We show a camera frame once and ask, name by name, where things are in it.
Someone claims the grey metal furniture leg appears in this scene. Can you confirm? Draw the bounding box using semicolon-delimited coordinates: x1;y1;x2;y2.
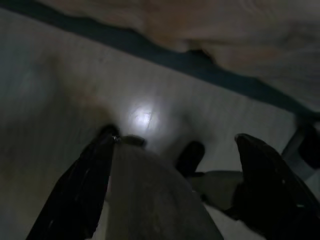
281;119;320;182

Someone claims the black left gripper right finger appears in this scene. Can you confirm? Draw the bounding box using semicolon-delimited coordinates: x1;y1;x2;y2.
224;133;320;240

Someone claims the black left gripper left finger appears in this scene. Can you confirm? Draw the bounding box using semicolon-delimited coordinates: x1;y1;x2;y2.
26;124;120;240

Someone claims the pale patterned bed blanket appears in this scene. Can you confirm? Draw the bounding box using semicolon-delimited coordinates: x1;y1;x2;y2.
32;0;320;111

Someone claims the dark bed frame edge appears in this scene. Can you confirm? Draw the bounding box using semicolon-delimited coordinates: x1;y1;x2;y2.
0;0;320;118

